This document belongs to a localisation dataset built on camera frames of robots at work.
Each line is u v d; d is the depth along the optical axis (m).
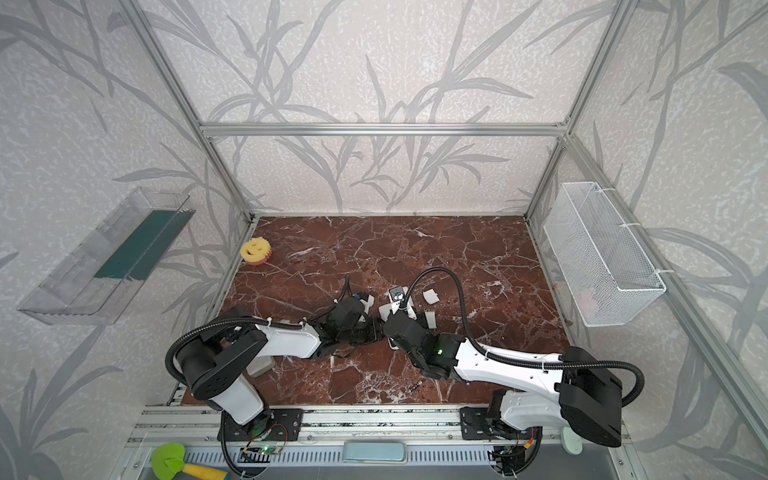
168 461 0.68
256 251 1.05
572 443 0.70
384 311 0.94
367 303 0.86
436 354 0.57
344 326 0.71
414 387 0.80
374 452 0.66
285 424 0.73
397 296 0.66
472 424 0.73
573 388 0.40
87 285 0.63
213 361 0.46
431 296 0.97
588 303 0.73
